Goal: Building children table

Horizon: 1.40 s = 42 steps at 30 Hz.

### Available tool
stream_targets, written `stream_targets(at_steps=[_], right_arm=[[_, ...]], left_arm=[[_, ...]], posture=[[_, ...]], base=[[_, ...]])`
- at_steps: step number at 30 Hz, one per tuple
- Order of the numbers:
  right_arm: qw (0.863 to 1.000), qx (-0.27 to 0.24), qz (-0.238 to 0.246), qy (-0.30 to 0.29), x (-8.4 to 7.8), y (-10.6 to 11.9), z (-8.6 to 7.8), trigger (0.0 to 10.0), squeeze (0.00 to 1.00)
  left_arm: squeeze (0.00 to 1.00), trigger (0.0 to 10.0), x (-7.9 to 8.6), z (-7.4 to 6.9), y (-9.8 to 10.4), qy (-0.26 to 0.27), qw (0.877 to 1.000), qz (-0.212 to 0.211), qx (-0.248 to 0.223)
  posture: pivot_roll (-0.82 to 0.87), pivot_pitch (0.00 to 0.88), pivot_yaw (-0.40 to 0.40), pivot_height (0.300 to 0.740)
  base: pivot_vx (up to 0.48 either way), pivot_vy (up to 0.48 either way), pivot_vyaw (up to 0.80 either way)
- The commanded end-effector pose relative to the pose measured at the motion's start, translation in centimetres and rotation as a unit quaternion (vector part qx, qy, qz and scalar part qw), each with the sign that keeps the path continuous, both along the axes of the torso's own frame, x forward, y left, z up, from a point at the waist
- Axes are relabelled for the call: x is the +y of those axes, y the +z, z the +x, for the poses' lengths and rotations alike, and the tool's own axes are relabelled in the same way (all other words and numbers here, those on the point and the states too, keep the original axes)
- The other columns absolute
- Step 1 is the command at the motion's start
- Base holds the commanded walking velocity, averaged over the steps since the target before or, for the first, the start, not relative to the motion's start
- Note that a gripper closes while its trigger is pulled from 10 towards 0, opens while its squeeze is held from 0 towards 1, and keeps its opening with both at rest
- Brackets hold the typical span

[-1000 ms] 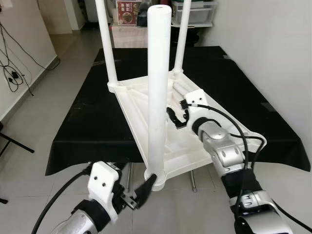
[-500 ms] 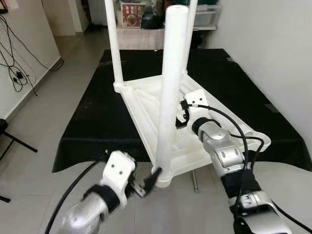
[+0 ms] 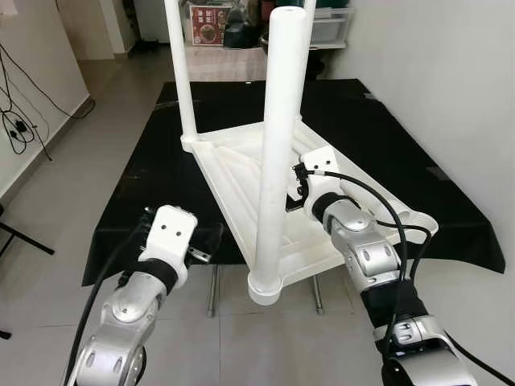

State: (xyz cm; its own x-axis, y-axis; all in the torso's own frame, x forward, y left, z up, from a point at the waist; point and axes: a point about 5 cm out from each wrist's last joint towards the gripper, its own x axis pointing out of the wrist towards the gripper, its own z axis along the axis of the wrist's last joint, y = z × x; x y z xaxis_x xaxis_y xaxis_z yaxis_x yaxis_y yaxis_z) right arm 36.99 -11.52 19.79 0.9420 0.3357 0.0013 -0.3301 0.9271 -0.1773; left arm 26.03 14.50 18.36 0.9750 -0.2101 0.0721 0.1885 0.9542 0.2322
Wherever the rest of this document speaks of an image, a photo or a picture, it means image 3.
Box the black plastic bag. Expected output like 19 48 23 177
224 4 270 51

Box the white plastic children table top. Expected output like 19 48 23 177
179 113 439 306

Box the black floor cable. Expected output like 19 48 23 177
0 40 96 162

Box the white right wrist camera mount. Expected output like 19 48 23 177
291 149 339 218

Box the black tablecloth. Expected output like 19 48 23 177
82 79 506 286

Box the red printed carton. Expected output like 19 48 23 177
187 0 234 47

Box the pale low cabinet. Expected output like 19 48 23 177
183 44 270 83

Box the black tripod leg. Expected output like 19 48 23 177
0 221 56 257

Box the black round basin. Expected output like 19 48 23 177
262 32 335 81

